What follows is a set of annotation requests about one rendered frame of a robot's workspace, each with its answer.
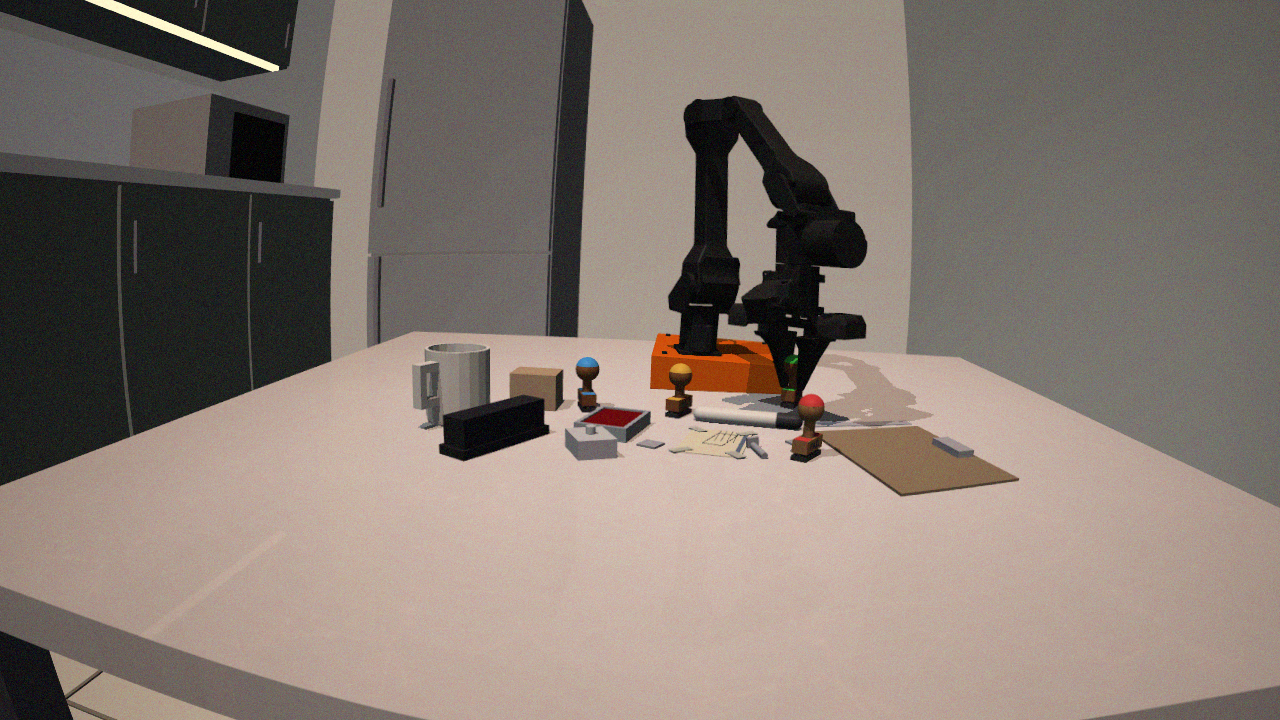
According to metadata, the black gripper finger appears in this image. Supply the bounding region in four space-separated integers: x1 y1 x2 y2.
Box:
754 331 797 388
794 336 836 391

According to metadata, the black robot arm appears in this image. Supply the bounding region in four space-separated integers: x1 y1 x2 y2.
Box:
668 96 868 357

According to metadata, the brown stamp with blue ball handle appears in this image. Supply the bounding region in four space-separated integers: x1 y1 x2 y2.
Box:
575 357 599 413

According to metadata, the grey mug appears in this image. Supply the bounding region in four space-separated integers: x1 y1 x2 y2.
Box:
412 343 490 427

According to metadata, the red rubber stamp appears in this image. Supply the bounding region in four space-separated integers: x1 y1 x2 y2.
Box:
791 395 826 462

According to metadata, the brown rubber stamp with yellow ball handle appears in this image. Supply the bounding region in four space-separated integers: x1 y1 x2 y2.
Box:
666 363 692 419

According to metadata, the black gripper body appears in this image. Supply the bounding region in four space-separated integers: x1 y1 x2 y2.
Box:
728 263 867 340

